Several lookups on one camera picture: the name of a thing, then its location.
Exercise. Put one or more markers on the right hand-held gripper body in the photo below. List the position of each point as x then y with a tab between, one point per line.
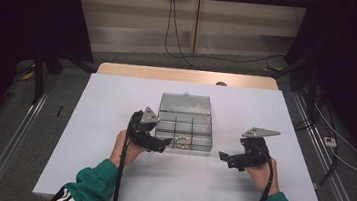
256	152

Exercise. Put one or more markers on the clear grey compartment box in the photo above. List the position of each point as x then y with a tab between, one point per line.
197	129

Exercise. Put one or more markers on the white power strip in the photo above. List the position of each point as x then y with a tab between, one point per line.
330	142

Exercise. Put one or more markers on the dark round table grommet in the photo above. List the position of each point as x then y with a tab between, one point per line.
221	83

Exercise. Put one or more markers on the black curtain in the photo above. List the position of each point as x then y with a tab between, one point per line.
13	29
354	65

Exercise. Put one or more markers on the person's right hand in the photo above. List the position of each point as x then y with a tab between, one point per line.
262	178

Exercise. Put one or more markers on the white table cover sheet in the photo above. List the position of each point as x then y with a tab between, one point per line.
97	122

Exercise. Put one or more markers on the metal floor rail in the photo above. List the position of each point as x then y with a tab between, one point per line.
10	150
327	163

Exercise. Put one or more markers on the black stand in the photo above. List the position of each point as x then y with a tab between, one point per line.
38	75
311	91

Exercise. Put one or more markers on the small black floor object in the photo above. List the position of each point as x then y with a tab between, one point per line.
59	111

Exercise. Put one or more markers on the person's left hand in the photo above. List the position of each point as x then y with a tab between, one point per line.
127	153

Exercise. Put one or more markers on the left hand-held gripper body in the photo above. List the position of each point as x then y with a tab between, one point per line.
142	137

